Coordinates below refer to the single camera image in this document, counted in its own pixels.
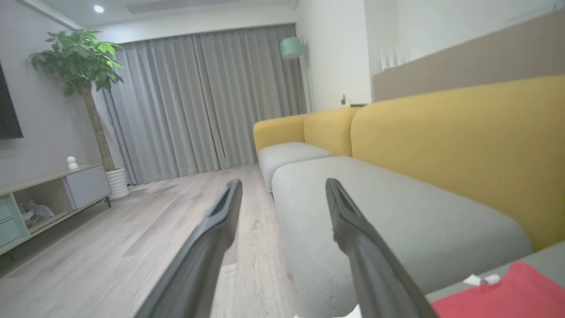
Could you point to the black wall television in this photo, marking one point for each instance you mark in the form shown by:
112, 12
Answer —
8, 110

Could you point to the blue white cloth bundle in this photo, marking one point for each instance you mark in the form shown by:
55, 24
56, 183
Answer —
37, 212

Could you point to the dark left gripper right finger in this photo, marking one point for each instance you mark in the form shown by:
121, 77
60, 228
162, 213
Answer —
375, 274

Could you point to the red basketball jersey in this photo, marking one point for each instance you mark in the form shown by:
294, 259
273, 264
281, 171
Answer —
507, 296

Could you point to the ceiling air vent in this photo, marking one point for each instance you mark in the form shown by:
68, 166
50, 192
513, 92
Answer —
176, 6

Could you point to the round ceiling spotlight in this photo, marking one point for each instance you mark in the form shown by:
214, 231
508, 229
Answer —
99, 9

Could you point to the large grey sofa seat cushion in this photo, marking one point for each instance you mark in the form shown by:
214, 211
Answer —
545, 258

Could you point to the mint shade floor lamp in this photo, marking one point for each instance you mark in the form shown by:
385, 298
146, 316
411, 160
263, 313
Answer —
291, 47

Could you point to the grey curtain panel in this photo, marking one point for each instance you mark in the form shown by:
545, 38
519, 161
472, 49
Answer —
154, 110
256, 97

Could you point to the white ribbed plant pot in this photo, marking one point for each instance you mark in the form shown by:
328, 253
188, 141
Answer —
118, 183

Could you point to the wide yellow sofa back cushion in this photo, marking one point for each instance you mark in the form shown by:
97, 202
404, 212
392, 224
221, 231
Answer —
463, 145

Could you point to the long grey sofa seat cushion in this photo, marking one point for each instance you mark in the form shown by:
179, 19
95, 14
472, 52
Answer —
406, 212

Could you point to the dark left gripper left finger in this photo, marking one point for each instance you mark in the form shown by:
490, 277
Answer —
198, 265

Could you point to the small white figurine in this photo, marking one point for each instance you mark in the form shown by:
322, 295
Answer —
72, 162

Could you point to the green potted tree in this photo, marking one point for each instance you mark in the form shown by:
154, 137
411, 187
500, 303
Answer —
79, 57

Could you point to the low wooden tv cabinet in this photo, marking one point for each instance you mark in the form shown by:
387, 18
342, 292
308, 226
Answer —
86, 185

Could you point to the small grey sofa seat cushion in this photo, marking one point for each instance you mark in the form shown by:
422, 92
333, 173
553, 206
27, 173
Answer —
287, 154

